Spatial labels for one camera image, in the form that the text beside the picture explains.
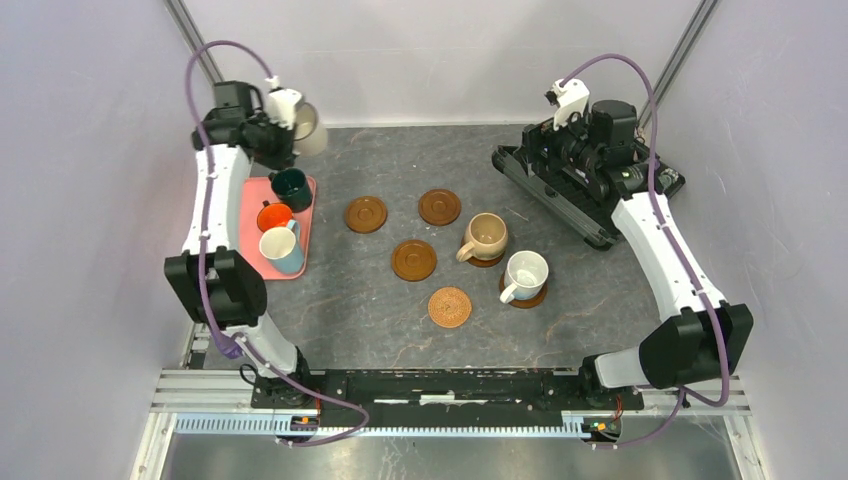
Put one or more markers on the orange mug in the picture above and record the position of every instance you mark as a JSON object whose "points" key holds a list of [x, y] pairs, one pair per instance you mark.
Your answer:
{"points": [[272, 215]]}

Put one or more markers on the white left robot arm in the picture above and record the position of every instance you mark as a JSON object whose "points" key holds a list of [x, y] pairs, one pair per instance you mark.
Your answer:
{"points": [[213, 281]]}

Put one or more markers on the dark green mug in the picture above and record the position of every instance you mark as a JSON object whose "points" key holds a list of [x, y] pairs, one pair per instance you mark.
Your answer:
{"points": [[291, 186]]}

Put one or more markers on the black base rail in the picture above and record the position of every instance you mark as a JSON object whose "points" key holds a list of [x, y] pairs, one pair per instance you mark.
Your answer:
{"points": [[450, 391]]}

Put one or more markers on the woven rattan coaster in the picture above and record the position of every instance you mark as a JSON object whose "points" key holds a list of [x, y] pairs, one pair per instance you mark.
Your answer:
{"points": [[449, 307]]}

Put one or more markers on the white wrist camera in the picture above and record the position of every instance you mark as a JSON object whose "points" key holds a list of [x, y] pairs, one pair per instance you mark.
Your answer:
{"points": [[568, 97], [283, 104]]}

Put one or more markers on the beige mug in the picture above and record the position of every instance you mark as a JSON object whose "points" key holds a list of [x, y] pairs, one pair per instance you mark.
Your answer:
{"points": [[485, 238]]}

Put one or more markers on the pink tray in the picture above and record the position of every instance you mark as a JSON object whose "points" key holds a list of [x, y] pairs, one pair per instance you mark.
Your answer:
{"points": [[256, 191]]}

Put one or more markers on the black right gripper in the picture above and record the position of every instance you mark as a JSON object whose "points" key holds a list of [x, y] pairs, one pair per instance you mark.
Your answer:
{"points": [[539, 137]]}

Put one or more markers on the cream mug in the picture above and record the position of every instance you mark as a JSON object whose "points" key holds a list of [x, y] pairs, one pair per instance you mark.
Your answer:
{"points": [[310, 134]]}

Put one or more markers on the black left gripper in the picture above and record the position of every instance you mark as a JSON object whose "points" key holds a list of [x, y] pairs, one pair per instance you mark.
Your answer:
{"points": [[285, 154]]}

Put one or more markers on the purple plastic stand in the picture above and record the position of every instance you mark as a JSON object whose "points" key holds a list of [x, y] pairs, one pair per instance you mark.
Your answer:
{"points": [[227, 346]]}

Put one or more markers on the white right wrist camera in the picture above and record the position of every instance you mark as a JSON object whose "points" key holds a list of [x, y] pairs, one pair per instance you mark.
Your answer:
{"points": [[568, 97]]}

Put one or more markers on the light blue mug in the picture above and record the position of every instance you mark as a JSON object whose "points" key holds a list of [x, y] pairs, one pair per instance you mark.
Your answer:
{"points": [[281, 247]]}

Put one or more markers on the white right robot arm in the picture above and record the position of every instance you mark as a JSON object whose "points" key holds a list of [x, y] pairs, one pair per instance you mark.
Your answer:
{"points": [[701, 335]]}

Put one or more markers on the black poker chip case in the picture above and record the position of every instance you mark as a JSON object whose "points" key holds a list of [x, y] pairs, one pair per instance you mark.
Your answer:
{"points": [[625, 170]]}

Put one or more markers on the brown wooden coaster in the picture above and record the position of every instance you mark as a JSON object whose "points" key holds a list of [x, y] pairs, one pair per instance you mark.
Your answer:
{"points": [[439, 207], [413, 260], [365, 214], [528, 303], [474, 261]]}

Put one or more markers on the aluminium frame rail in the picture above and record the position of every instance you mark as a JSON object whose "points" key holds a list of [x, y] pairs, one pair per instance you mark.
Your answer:
{"points": [[220, 402]]}

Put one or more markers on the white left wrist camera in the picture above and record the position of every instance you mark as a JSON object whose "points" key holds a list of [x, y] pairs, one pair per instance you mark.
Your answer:
{"points": [[283, 104]]}

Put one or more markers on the white mug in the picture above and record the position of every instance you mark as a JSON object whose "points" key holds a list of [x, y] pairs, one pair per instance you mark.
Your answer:
{"points": [[525, 275]]}

